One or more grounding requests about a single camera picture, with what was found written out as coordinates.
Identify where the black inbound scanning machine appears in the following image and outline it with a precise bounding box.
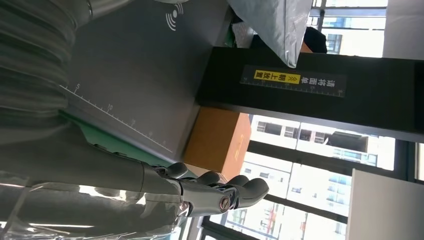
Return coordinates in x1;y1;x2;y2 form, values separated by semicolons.
58;0;424;164

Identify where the brown cardboard box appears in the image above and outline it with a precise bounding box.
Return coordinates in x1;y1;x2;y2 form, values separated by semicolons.
182;106;252;182

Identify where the black yellow ruler label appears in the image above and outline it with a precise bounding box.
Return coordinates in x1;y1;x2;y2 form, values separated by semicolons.
239;64;348;99

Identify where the person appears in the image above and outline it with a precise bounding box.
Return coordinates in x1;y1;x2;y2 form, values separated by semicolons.
299;26;328;55

